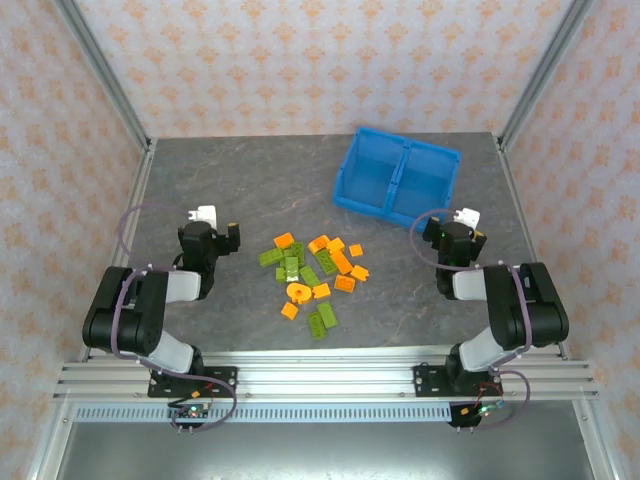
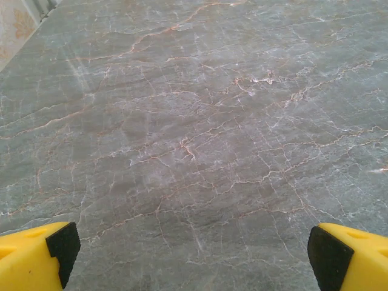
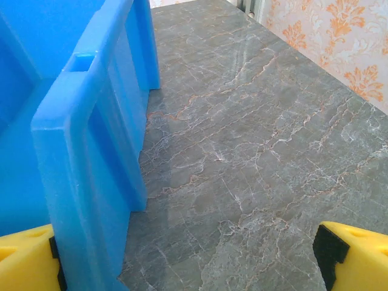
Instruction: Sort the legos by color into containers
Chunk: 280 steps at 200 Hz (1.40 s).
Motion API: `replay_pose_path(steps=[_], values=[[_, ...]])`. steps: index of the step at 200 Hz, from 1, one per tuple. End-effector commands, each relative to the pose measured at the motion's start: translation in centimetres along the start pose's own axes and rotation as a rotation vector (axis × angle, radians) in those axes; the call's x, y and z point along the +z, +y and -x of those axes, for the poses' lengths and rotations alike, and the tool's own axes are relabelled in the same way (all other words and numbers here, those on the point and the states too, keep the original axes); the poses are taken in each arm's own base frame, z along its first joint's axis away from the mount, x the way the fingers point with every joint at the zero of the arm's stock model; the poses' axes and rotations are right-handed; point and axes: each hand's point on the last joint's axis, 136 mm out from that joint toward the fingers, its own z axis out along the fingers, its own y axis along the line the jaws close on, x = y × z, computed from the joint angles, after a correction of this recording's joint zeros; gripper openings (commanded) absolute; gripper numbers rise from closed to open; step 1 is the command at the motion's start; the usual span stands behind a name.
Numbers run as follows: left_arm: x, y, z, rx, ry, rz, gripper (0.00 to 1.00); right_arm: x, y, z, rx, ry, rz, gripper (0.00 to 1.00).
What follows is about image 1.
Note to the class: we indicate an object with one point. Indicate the small square orange lego brick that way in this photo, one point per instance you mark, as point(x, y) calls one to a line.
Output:
point(356, 250)

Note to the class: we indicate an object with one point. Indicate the orange arched lego brick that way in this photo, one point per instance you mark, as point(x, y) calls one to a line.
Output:
point(318, 244)

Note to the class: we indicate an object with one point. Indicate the long orange lego brick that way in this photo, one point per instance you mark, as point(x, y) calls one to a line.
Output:
point(342, 262)

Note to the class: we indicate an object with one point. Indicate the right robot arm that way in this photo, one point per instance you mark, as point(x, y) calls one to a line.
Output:
point(540, 320)

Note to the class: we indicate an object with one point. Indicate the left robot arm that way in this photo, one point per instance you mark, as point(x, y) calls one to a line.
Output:
point(125, 320)

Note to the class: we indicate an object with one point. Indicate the round orange lego piece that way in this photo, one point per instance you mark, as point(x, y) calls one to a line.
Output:
point(298, 293)

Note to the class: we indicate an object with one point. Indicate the small circuit board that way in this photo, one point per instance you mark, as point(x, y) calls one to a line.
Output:
point(485, 411)
point(192, 412)

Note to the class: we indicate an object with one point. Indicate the grey metal shelf panel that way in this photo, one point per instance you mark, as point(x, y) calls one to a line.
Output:
point(325, 450)

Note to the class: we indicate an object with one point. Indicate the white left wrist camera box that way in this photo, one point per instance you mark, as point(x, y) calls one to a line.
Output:
point(206, 214)

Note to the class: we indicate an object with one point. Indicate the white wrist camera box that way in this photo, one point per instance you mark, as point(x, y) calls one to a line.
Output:
point(206, 214)
point(469, 216)

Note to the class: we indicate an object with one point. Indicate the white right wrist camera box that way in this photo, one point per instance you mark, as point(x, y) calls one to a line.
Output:
point(469, 216)

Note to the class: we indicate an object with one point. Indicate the aluminium table side rail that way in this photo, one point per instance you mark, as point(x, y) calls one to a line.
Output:
point(520, 210)
point(135, 210)

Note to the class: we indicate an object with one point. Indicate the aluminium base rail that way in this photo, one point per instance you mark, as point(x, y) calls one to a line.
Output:
point(325, 375)

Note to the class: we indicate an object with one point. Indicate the aluminium frame post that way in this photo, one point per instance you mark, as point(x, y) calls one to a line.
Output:
point(100, 65)
point(545, 70)

